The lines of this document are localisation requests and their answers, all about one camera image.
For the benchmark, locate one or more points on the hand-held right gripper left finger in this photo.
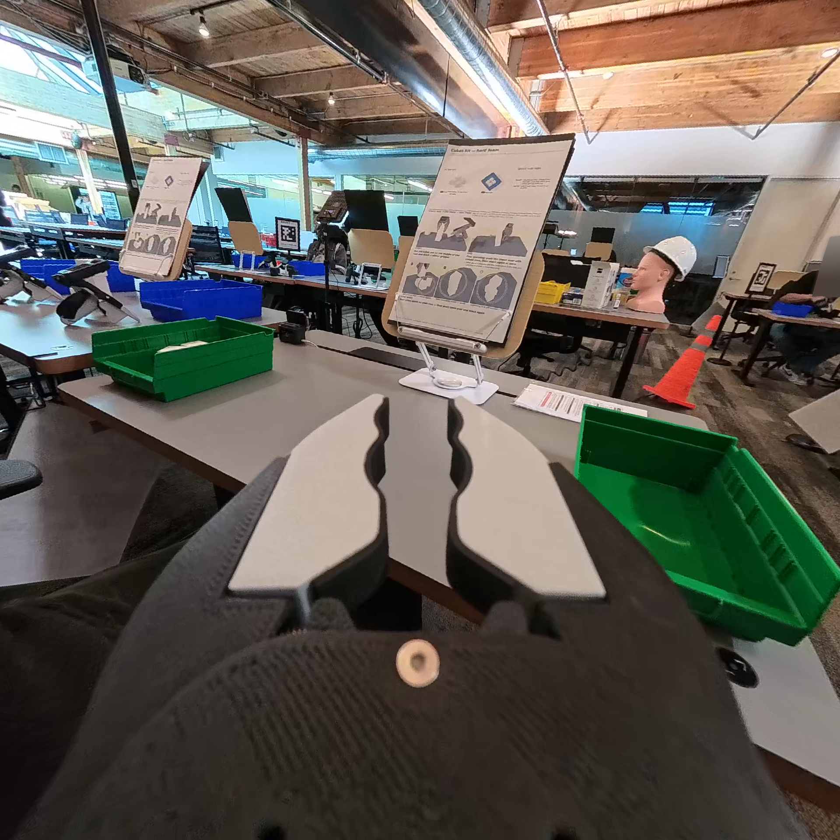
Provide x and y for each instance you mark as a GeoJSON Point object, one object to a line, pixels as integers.
{"type": "Point", "coordinates": [315, 505]}

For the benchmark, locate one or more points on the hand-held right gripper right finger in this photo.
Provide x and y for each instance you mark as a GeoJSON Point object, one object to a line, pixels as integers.
{"type": "Point", "coordinates": [518, 512]}

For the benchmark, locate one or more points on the white foam cube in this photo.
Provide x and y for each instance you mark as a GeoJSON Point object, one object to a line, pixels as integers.
{"type": "Point", "coordinates": [169, 348]}
{"type": "Point", "coordinates": [198, 344]}

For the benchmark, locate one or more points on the white hard hat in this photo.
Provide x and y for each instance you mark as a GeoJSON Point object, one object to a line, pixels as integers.
{"type": "Point", "coordinates": [676, 256]}

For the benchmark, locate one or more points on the printed paper sheet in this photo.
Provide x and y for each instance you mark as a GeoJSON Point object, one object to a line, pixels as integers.
{"type": "Point", "coordinates": [571, 401]}

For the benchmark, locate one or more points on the green plastic bin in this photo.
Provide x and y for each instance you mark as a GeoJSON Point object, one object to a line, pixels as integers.
{"type": "Point", "coordinates": [197, 371]}
{"type": "Point", "coordinates": [689, 525]}

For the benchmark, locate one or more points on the black charger block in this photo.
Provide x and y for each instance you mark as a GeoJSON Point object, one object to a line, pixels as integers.
{"type": "Point", "coordinates": [293, 326]}

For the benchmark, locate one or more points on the long wooden-edged desk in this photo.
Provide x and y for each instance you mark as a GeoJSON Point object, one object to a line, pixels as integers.
{"type": "Point", "coordinates": [590, 316]}
{"type": "Point", "coordinates": [39, 341]}

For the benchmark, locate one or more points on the orange traffic cone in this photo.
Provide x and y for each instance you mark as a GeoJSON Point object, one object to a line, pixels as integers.
{"type": "Point", "coordinates": [686, 371]}

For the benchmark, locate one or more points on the yellow plastic bin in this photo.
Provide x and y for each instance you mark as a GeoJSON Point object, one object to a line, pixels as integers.
{"type": "Point", "coordinates": [553, 292]}

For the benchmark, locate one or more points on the blue plastic bin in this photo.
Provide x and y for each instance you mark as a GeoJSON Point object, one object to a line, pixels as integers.
{"type": "Point", "coordinates": [46, 270]}
{"type": "Point", "coordinates": [203, 300]}

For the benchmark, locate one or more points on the white cardboard box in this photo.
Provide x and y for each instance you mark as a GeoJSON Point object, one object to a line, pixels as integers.
{"type": "Point", "coordinates": [600, 285]}

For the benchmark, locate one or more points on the mannequin head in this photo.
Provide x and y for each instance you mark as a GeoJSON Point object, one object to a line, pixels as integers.
{"type": "Point", "coordinates": [646, 289]}

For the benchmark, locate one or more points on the black and white marker sign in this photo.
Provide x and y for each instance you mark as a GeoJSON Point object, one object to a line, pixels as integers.
{"type": "Point", "coordinates": [287, 233]}
{"type": "Point", "coordinates": [762, 278]}

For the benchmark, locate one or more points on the instruction sheet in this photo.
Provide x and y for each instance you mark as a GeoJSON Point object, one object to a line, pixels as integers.
{"type": "Point", "coordinates": [164, 210]}
{"type": "Point", "coordinates": [485, 229]}

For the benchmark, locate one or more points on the black monitor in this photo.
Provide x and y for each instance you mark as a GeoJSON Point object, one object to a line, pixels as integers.
{"type": "Point", "coordinates": [365, 210]}

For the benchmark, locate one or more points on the black chair armrest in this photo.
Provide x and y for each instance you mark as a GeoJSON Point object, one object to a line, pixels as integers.
{"type": "Point", "coordinates": [16, 478]}

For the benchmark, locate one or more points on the spare hand-held gripper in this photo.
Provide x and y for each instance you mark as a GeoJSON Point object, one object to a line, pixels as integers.
{"type": "Point", "coordinates": [16, 279]}
{"type": "Point", "coordinates": [92, 295]}

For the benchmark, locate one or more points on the white leaning panel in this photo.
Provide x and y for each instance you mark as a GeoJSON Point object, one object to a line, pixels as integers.
{"type": "Point", "coordinates": [817, 420]}

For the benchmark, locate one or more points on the white pad with black mark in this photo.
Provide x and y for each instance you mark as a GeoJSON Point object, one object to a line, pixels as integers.
{"type": "Point", "coordinates": [787, 709]}

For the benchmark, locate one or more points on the black support pillar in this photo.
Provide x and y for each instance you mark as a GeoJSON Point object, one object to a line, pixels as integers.
{"type": "Point", "coordinates": [108, 98]}

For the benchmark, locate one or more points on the ceiling projector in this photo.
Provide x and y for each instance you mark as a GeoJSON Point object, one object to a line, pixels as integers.
{"type": "Point", "coordinates": [118, 73]}

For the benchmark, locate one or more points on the silver ventilation duct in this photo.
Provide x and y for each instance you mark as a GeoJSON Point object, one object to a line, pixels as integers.
{"type": "Point", "coordinates": [485, 59]}

